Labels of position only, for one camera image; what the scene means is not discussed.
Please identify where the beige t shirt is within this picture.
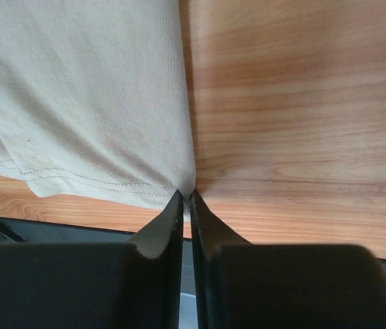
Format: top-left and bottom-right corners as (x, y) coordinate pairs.
(0, 1), (195, 209)

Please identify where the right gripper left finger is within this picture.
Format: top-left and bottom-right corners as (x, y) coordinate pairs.
(0, 192), (183, 328)

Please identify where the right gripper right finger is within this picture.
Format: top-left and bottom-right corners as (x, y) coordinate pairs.
(190, 192), (386, 328)

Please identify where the black base cloth strip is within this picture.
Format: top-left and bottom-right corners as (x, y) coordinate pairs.
(0, 217), (386, 294)

